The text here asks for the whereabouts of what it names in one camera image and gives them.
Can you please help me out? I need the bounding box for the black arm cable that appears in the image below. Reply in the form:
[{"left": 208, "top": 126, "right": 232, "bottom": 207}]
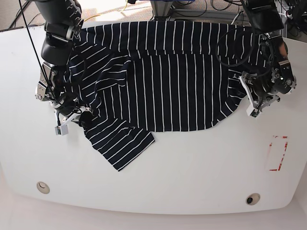
[
  {"left": 19, "top": 0, "right": 89, "bottom": 108},
  {"left": 215, "top": 0, "right": 276, "bottom": 77}
]

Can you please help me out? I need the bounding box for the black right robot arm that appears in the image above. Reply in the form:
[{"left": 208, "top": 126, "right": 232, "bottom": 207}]
[{"left": 35, "top": 0, "right": 89, "bottom": 127}]

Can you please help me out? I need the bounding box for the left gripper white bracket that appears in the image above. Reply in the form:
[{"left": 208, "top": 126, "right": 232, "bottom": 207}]
[{"left": 239, "top": 71, "right": 280, "bottom": 112}]

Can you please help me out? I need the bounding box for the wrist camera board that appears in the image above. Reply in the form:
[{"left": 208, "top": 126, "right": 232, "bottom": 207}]
[
  {"left": 55, "top": 125, "right": 68, "bottom": 136},
  {"left": 246, "top": 106, "right": 262, "bottom": 118}
]

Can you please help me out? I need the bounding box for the table cable grommet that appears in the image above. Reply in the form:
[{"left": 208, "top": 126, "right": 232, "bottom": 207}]
[
  {"left": 246, "top": 193, "right": 260, "bottom": 206},
  {"left": 36, "top": 182, "right": 50, "bottom": 194}
]

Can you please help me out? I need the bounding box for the red tape rectangle marking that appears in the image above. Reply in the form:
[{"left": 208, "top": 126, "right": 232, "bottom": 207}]
[{"left": 266, "top": 136, "right": 289, "bottom": 172}]

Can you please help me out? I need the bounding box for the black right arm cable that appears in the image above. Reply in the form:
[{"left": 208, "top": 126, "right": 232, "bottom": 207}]
[{"left": 19, "top": 0, "right": 89, "bottom": 108}]

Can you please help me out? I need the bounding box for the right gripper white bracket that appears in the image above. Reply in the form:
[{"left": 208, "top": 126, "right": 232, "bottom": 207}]
[{"left": 50, "top": 102, "right": 94, "bottom": 127}]

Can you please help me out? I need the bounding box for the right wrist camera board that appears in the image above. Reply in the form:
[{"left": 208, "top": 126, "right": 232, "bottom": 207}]
[{"left": 55, "top": 125, "right": 68, "bottom": 136}]

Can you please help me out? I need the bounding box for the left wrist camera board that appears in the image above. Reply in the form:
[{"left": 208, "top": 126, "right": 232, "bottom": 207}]
[{"left": 246, "top": 106, "right": 262, "bottom": 118}]

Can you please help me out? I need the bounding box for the right table cable grommet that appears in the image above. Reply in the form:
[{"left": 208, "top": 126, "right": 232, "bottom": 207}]
[{"left": 246, "top": 193, "right": 260, "bottom": 206}]

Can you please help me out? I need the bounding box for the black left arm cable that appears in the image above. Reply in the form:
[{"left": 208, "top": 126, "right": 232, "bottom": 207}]
[{"left": 215, "top": 0, "right": 276, "bottom": 77}]

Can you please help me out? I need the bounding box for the navy white striped t-shirt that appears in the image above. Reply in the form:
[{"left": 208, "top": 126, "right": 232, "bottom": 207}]
[{"left": 64, "top": 21, "right": 266, "bottom": 171}]

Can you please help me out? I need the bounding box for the left table cable grommet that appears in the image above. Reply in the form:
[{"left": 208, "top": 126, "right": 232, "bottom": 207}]
[{"left": 36, "top": 182, "right": 50, "bottom": 194}]

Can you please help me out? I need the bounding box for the yellow floor cable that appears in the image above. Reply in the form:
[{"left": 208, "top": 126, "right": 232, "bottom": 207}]
[{"left": 83, "top": 0, "right": 128, "bottom": 23}]

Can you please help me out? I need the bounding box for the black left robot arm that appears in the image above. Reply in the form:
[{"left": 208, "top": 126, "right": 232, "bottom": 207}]
[{"left": 239, "top": 0, "right": 296, "bottom": 117}]

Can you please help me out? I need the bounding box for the grey aluminium frame stand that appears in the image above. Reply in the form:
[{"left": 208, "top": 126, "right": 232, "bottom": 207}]
[{"left": 151, "top": 0, "right": 287, "bottom": 38}]

